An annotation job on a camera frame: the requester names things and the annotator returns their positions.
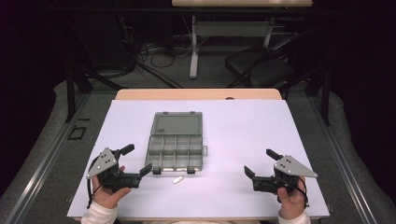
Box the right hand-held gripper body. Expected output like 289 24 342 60
251 154 318 197

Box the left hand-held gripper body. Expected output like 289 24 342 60
86 147 142 193

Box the person's left hand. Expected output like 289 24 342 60
92 165 133 210

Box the person's right hand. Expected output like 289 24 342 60
276 176 308 220

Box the white table board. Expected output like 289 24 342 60
66 99 331 218

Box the grey plastic compartment box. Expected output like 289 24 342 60
144 111 209 175

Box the black metal stand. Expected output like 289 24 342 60
64 18 125 124
306 68 332 127

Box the black folding chair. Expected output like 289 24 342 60
224 29 316 90

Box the wooden table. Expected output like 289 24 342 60
115 88 283 101

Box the white desk with metal legs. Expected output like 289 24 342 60
171 0 314 79

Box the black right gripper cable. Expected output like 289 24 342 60
292 175 310 209

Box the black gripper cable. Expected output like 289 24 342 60
292 175 310 209
87 155 104 209

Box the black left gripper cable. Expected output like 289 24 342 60
87 155 104 209

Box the aluminium floor rail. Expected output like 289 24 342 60
4 92 92 224
307 96 379 224

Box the bundle of floor cables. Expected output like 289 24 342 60
134 34 194 90

